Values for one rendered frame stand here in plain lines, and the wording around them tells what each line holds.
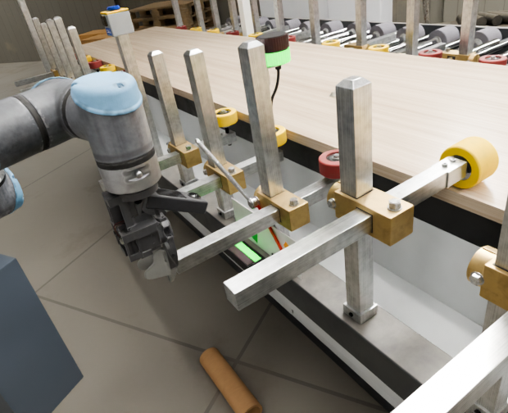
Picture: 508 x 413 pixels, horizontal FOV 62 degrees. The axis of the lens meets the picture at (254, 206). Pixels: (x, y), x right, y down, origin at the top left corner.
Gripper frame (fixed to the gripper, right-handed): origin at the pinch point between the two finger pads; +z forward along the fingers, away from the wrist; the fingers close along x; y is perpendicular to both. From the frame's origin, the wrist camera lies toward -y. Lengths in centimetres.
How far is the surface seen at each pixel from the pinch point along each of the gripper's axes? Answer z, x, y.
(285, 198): -5.2, 0.1, -26.5
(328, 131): -9, -14, -51
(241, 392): 74, -22, -16
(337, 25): -5, -147, -176
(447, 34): -5, -68, -172
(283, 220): -2.2, 2.5, -24.1
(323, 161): -9.2, -0.9, -37.8
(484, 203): -9, 30, -46
